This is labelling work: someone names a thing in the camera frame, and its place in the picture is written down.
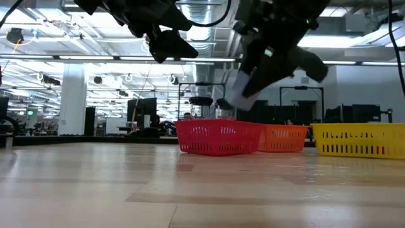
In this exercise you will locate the black cabinet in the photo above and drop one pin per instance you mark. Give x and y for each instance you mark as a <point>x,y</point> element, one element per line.
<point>90,122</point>

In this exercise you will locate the orange plastic basket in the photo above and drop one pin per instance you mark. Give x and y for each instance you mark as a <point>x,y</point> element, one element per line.
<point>284,130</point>

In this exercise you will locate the black ceiling device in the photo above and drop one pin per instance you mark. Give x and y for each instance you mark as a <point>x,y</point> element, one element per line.
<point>14,35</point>

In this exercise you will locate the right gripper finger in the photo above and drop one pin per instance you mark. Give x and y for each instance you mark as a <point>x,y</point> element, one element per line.
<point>253,47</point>
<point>272,69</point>

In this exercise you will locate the light blue box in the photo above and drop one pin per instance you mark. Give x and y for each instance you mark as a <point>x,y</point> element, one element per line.
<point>235,95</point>

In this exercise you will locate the red plastic basket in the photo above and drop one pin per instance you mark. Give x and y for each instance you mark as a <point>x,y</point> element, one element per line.
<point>218,126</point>

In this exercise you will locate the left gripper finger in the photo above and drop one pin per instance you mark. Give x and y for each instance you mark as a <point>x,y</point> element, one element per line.
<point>177,23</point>
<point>171,47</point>

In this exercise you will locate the black-capped clear hourglass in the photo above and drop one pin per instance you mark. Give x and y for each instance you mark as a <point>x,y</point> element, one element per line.
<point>201,101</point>

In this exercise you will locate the black machine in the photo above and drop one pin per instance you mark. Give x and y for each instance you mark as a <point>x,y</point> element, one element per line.
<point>364,113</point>

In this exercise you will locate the yellow plastic basket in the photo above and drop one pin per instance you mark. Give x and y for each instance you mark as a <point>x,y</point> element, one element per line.
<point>354,127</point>

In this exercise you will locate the person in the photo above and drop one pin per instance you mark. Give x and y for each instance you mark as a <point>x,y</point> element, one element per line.
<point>187,116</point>

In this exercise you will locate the white pillar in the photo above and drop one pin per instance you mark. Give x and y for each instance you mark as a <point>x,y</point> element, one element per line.
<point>72,101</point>

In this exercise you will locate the black monitor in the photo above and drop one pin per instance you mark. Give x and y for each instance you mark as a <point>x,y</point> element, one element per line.
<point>142,109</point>

